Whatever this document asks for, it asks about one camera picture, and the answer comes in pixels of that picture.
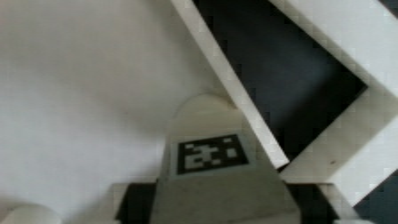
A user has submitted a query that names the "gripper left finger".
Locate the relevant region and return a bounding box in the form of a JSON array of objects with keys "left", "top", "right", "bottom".
[{"left": 114, "top": 183, "right": 157, "bottom": 224}]

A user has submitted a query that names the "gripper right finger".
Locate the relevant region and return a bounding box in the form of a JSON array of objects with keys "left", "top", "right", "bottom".
[{"left": 287, "top": 183, "right": 361, "bottom": 224}]

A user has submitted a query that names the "white leg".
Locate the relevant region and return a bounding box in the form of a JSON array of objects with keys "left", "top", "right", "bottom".
[{"left": 150, "top": 94, "right": 303, "bottom": 224}]

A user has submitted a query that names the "white square table top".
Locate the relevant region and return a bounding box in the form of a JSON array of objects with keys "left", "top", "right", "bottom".
[{"left": 0, "top": 0, "right": 292, "bottom": 224}]

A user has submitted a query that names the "white L-shaped obstacle fence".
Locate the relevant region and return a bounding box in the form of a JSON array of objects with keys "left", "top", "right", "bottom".
[{"left": 271, "top": 0, "right": 398, "bottom": 204}]

